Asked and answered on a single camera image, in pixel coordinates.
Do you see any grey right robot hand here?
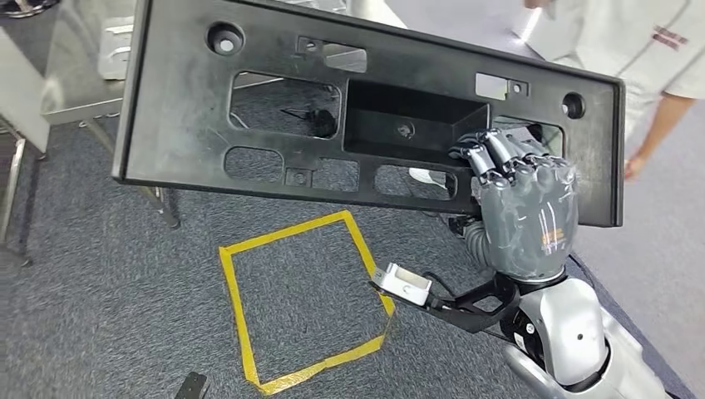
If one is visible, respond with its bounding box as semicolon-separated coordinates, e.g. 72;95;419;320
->
448;127;579;284

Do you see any yellow floor tape square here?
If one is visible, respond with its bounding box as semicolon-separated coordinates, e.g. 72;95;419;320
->
219;209;397;397

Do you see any person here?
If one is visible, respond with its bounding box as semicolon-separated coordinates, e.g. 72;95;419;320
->
512;0;705;139

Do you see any person's left hand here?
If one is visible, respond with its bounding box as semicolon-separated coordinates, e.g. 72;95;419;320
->
624;151;651;183

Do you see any black robot bracket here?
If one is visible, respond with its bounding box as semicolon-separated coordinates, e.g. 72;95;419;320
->
175;372;210;399

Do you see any white panel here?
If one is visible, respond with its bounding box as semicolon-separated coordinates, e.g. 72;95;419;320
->
0;27;51;154

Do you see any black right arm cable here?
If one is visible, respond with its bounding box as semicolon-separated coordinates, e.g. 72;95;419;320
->
424;270;459;299

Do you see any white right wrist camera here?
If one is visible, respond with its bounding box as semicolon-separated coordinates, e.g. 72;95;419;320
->
370;263;521;335

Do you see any stainless steel workbench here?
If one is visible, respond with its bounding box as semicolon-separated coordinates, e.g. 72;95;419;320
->
41;0;546;229

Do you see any black power adapter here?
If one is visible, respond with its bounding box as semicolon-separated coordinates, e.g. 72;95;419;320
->
280;107;338;139

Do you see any black plastic panel part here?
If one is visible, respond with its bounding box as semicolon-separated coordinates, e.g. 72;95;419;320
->
111;0;626;228

